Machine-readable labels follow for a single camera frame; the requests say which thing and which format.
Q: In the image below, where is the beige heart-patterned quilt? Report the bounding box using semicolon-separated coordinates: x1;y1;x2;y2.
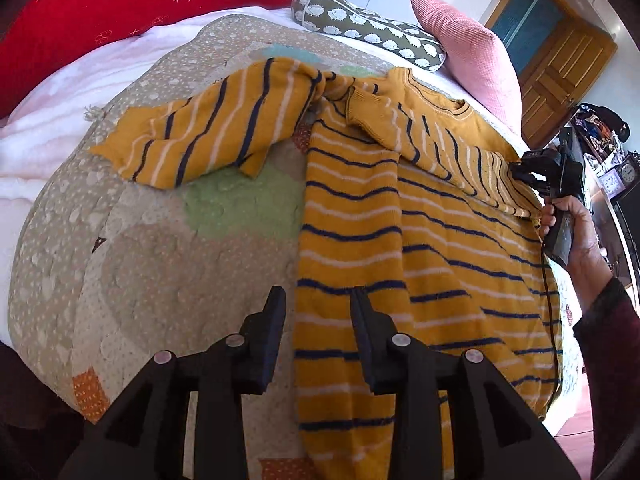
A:
10;14;583;480

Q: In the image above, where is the red pillow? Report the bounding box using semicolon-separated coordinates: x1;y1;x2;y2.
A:
0;0;328;120

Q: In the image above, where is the yellow striped sweater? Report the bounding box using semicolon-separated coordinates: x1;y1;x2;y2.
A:
89;57;563;480

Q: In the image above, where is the white bed sheet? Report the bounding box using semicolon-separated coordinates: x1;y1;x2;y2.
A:
0;6;281;281

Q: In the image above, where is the person's right hand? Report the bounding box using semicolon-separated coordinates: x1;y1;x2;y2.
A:
539;194;614;307

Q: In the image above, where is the person's right forearm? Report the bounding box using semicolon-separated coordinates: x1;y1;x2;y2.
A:
572;276;640;480

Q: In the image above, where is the pink ribbed pillow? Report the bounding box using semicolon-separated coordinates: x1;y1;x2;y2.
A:
408;0;523;133

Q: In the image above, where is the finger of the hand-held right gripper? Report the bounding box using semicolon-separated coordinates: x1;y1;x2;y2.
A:
509;160;546;195

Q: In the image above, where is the wooden door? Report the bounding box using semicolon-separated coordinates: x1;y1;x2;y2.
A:
517;24;619;150

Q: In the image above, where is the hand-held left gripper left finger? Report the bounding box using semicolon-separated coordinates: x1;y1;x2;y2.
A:
59;286;287;480

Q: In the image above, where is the pile of shelf clutter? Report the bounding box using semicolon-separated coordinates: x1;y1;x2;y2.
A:
570;103;632;163

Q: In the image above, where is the dark round clock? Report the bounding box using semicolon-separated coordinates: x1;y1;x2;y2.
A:
619;151;640;186

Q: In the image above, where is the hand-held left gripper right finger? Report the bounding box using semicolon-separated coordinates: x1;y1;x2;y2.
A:
350;287;581;480

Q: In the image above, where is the black television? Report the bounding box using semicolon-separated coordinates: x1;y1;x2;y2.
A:
612;187;640;293

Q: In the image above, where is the olive hedgehog-print bolster pillow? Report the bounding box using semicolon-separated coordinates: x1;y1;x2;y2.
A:
291;0;447;73

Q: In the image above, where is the blue glass door panel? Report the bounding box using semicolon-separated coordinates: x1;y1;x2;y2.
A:
487;0;568;77

